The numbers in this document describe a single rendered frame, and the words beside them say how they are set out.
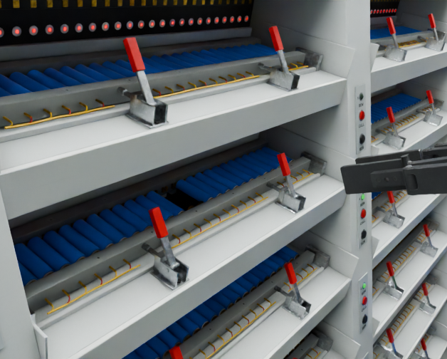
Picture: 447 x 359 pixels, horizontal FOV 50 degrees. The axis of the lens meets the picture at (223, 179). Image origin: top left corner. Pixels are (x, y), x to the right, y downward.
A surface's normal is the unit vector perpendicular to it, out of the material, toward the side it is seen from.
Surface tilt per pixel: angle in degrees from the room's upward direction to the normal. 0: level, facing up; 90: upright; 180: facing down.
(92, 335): 19
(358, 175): 90
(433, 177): 91
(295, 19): 90
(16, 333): 90
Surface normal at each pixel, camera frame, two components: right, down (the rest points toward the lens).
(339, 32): -0.64, 0.28
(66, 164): 0.75, 0.41
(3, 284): 0.76, 0.11
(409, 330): 0.15, -0.87
